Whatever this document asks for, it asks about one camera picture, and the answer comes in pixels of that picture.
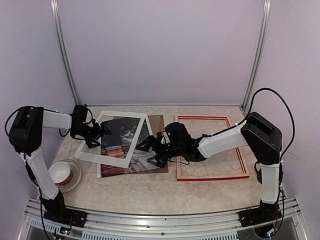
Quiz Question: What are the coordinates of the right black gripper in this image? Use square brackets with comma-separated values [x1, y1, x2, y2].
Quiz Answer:
[136, 134, 184, 168]

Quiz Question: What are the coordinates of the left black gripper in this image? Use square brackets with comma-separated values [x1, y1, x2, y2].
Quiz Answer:
[71, 121, 113, 149]

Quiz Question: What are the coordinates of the cat photo print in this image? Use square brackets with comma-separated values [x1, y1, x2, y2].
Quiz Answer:
[97, 117, 157, 179]

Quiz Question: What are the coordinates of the white mat board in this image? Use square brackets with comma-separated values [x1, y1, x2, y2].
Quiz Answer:
[74, 110, 154, 169]

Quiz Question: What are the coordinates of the red wooden picture frame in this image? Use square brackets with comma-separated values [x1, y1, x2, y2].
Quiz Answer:
[175, 114, 250, 182]

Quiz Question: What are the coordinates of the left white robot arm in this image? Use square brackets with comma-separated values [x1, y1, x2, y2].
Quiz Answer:
[5, 105, 111, 228]

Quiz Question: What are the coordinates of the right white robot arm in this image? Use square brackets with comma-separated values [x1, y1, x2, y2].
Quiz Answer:
[136, 112, 283, 227]

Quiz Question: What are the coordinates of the brown backing board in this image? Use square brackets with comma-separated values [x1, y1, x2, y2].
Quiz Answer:
[109, 114, 170, 174]

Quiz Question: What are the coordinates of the white red bowl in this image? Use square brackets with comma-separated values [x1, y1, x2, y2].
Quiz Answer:
[48, 161, 71, 186]

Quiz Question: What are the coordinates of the dark green mug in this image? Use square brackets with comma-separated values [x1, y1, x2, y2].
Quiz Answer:
[254, 161, 262, 184]

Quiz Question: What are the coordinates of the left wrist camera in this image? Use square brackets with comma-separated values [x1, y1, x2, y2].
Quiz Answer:
[71, 104, 94, 125]

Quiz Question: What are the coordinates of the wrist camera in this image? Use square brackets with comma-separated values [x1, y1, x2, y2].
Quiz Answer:
[160, 122, 194, 146]
[71, 104, 94, 125]

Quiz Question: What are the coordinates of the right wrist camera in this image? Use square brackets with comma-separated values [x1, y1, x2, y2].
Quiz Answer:
[160, 122, 194, 146]

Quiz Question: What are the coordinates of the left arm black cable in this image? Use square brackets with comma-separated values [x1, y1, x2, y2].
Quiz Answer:
[4, 106, 23, 141]

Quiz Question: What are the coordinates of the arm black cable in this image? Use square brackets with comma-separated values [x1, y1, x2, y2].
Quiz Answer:
[4, 106, 23, 141]
[243, 87, 296, 161]

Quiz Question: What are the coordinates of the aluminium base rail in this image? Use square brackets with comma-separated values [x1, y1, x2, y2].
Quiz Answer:
[17, 197, 310, 240]

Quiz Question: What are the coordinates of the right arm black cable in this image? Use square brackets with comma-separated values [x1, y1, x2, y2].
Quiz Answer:
[243, 87, 296, 161]

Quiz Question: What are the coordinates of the left aluminium post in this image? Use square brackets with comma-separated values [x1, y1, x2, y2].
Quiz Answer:
[50, 0, 82, 105]

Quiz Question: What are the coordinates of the aluminium post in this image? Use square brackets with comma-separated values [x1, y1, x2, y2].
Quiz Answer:
[241, 0, 272, 111]
[50, 0, 82, 105]

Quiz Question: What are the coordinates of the right aluminium post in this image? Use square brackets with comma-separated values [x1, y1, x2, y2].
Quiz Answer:
[241, 0, 272, 111]

